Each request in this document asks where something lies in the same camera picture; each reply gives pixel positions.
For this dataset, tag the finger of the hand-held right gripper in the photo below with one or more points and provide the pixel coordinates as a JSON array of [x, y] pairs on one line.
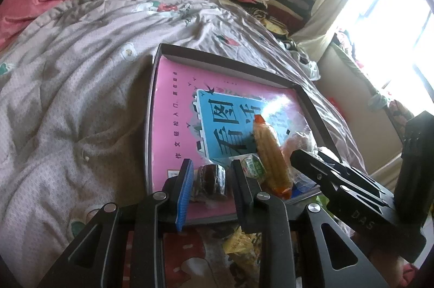
[[359, 174], [322, 172]]

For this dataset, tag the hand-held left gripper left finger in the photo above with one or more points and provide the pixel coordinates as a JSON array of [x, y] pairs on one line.
[[184, 196]]

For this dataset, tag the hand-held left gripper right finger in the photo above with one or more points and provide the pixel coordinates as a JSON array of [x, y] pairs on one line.
[[244, 199]]

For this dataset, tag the dark chocolate cake packet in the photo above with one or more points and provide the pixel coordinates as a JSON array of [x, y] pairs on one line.
[[212, 181]]

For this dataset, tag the clear packet with green label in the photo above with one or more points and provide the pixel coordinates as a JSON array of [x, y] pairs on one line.
[[254, 167]]

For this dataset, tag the clear crinkled plastic packet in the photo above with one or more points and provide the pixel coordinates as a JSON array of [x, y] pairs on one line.
[[298, 142]]

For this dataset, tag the orange snack packet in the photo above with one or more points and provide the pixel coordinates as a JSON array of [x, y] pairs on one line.
[[271, 159]]

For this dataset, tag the dark shallow cardboard box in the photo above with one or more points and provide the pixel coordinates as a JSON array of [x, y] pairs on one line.
[[220, 64]]

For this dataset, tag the dark blue snack packet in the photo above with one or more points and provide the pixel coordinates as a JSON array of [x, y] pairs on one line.
[[305, 186]]

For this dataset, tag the gold yellow snack packet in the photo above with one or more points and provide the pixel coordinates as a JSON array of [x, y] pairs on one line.
[[239, 245]]

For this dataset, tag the beige furniture panel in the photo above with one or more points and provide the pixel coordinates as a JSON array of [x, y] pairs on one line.
[[352, 111]]

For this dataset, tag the pink book with blue panel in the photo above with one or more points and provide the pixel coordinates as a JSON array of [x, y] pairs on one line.
[[176, 111]]

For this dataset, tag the clear plastic bag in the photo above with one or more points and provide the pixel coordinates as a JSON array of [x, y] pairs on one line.
[[310, 71]]

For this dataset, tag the bright window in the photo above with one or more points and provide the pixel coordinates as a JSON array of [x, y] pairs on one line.
[[390, 20]]

